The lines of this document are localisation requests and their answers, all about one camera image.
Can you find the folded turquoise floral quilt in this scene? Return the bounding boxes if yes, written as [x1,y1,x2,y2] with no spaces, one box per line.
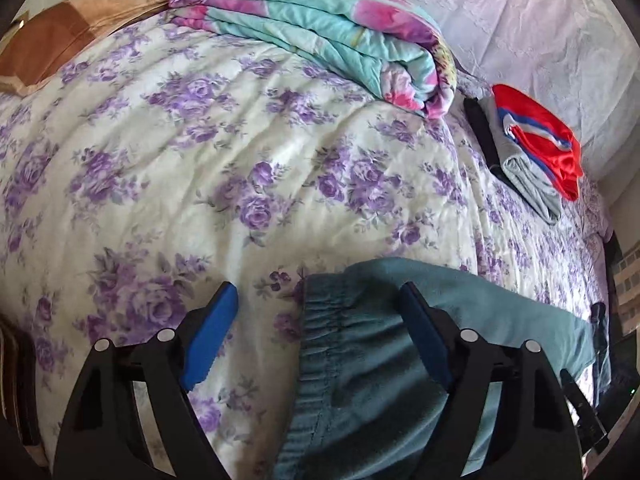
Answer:
[168,0,457,119]

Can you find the purple floral bedspread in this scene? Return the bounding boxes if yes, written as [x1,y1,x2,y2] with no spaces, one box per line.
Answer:
[1,16,608,477]

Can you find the folded red striped pants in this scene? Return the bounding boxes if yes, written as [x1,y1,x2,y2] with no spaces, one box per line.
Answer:
[491,84,584,202]

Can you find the folded grey pants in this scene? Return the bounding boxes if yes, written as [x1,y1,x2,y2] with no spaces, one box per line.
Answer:
[480,96,562,226]

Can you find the dark blue jeans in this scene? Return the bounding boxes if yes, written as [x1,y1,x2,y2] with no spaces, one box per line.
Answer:
[590,301,612,406]

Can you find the white lace headboard cover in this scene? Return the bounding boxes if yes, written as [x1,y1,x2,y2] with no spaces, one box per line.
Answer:
[409,0,639,180]

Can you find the brown satin pillow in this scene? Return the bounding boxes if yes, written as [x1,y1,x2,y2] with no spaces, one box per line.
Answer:
[1,0,168,96]

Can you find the teal fleece pants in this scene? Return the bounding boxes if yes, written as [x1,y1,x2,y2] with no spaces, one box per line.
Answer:
[272,258,594,479]

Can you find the folded black garment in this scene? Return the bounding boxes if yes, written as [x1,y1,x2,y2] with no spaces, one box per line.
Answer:
[463,98,510,184]

